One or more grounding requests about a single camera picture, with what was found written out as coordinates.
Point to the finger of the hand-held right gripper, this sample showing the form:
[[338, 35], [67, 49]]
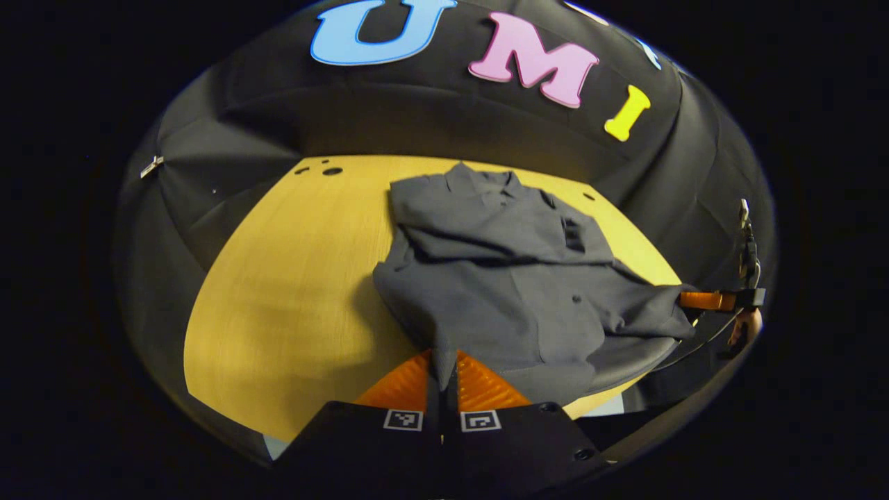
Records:
[[705, 301]]

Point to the grey polo shirt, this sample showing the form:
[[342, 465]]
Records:
[[514, 292]]

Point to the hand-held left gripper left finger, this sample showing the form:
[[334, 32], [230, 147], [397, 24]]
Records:
[[433, 417]]

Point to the black backdrop cloth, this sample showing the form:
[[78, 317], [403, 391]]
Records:
[[444, 111]]

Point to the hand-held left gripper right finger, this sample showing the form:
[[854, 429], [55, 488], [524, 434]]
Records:
[[452, 417]]

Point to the white spring clamp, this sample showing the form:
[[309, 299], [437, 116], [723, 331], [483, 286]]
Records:
[[151, 167]]

